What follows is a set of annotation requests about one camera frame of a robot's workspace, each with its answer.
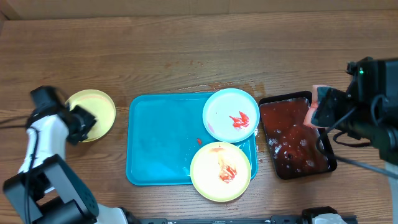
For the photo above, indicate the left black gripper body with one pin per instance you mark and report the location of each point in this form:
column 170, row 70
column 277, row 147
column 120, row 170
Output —
column 83, row 121

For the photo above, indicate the black water tray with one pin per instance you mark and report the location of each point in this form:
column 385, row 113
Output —
column 291, row 143

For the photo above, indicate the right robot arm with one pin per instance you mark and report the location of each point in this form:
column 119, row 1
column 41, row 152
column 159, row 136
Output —
column 366, row 110

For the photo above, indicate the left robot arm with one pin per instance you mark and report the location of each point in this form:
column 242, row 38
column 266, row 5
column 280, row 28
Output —
column 46, row 189

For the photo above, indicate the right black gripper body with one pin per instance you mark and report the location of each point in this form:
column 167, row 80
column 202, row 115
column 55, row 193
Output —
column 325, row 106

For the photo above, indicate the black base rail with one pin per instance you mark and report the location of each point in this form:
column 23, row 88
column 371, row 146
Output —
column 308, row 216

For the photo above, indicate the pink and green sponge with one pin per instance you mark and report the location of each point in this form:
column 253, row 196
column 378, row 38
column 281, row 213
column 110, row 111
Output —
column 309, row 119

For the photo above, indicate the light blue plate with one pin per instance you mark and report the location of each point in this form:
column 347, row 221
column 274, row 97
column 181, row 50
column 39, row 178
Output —
column 231, row 115

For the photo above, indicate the yellow plate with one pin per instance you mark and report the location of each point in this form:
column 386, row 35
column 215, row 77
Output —
column 220, row 171
column 100, row 105

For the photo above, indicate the teal plastic tray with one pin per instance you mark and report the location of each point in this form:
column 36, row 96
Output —
column 164, row 133

